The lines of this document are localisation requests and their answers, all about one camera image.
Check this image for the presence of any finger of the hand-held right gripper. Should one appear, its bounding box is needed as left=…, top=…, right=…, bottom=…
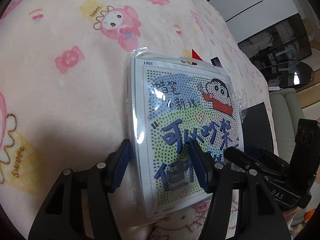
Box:
left=224, top=147, right=283, bottom=178
left=244, top=142, right=290, bottom=174

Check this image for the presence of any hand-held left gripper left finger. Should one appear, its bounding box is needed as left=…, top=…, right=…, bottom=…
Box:
left=27, top=139, right=140, bottom=240

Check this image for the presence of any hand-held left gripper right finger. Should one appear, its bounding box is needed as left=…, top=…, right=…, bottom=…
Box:
left=187, top=139, right=292, bottom=240

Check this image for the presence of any black cardboard box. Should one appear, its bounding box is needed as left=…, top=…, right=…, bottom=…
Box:
left=241, top=102, right=274, bottom=155

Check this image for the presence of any cartoon bead art packet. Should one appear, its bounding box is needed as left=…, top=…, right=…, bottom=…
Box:
left=124, top=47, right=244, bottom=219

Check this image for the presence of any clear bubble wrap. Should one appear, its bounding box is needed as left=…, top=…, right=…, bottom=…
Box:
left=231, top=90, right=248, bottom=120

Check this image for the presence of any grey padded headboard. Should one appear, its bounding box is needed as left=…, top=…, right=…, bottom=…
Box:
left=269, top=89, right=307, bottom=160

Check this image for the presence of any pink printed blanket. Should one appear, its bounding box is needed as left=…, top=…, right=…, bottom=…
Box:
left=0, top=0, right=279, bottom=240

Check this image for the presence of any red envelope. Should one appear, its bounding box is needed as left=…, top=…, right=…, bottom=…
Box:
left=190, top=49, right=204, bottom=62

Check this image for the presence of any dark glass cabinet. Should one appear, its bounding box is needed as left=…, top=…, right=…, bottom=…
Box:
left=237, top=12, right=313, bottom=69

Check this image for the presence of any white wardrobe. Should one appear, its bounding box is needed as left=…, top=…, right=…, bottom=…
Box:
left=207, top=0, right=300, bottom=24

